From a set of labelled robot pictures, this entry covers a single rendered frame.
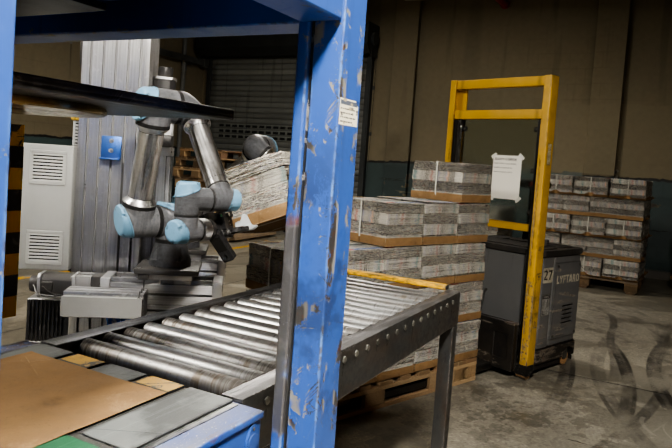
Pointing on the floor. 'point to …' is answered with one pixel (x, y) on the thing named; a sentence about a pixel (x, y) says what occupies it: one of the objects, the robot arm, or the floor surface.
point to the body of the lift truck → (494, 251)
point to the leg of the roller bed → (443, 388)
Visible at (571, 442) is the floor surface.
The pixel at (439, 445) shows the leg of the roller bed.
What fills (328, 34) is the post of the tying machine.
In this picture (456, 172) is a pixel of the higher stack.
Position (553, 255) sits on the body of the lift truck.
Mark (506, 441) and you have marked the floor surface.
